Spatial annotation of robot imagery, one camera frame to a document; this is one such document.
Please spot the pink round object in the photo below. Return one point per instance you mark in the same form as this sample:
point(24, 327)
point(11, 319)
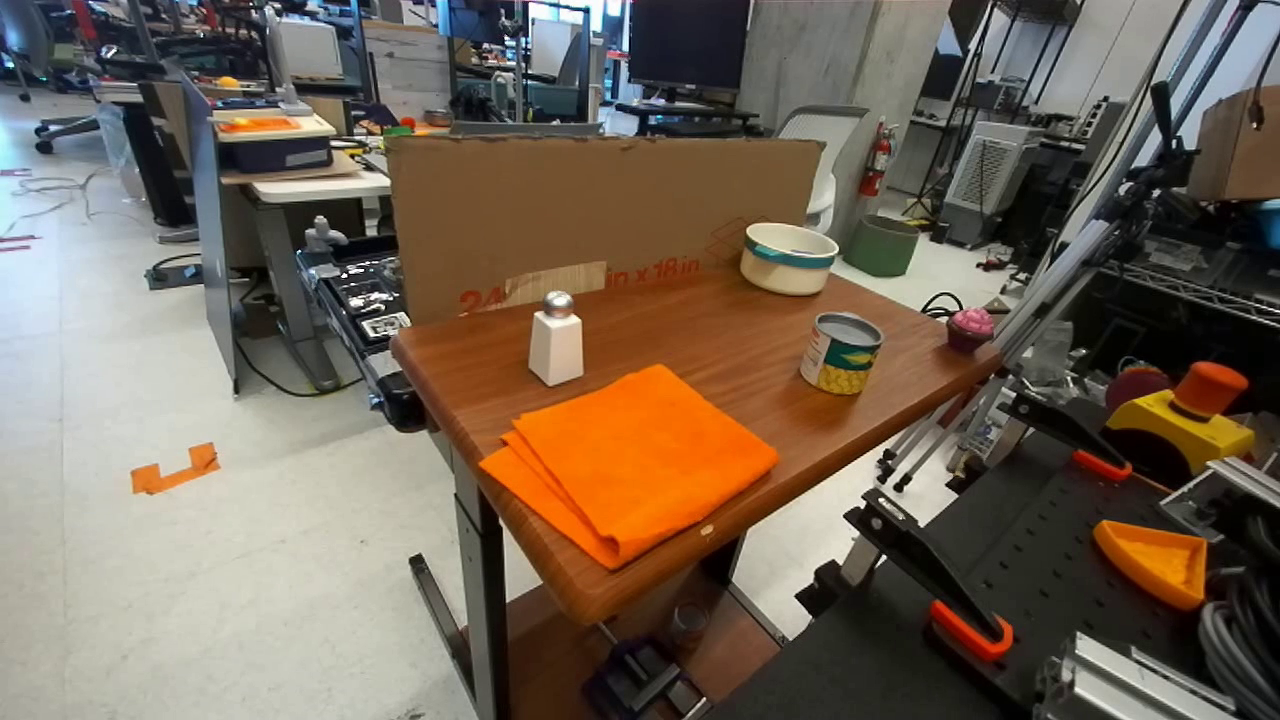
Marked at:
point(971, 330)

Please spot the dark red round object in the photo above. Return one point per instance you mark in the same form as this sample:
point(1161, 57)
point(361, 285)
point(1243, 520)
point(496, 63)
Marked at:
point(1132, 380)

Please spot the white salt shaker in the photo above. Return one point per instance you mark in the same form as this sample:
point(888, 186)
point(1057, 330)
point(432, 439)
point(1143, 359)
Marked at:
point(557, 347)

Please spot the orange folded cloth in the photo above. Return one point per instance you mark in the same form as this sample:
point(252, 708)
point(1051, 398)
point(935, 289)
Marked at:
point(624, 461)

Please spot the brown cardboard panel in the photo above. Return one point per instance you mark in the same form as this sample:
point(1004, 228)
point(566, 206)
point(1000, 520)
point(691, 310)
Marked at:
point(562, 214)

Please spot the white bowl with teal band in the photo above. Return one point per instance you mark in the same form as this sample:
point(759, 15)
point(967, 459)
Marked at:
point(784, 263)

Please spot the metal can with yellow label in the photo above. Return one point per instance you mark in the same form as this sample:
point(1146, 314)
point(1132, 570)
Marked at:
point(839, 362)

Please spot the green bucket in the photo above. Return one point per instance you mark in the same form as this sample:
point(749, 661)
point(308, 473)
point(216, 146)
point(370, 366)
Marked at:
point(880, 244)

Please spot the black metal table leg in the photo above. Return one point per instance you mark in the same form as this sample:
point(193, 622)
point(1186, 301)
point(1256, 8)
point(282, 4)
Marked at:
point(480, 584)

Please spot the red fire extinguisher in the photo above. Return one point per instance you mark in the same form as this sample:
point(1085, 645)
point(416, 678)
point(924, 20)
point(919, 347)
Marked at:
point(877, 160)

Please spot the black computer monitor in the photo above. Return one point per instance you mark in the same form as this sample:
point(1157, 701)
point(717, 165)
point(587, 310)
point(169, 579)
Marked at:
point(685, 43)

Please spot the grey office desk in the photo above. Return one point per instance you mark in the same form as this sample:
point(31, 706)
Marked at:
point(286, 200)

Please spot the black box with orange top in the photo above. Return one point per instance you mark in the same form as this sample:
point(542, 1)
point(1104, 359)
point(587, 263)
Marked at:
point(272, 139)

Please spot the yellow emergency stop button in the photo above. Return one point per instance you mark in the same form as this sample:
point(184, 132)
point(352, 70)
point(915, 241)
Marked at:
point(1186, 417)

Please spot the orange triangular plastic piece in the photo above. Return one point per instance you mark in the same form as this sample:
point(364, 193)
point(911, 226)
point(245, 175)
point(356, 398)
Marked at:
point(1154, 563)

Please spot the silver aluminium extrusion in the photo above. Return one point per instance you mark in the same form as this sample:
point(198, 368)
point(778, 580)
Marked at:
point(1132, 683)

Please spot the brown cardboard box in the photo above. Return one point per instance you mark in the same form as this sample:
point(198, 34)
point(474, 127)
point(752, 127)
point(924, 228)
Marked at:
point(1236, 146)

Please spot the silver aluminium stand rail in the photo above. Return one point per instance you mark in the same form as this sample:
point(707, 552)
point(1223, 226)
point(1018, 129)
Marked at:
point(1062, 281)

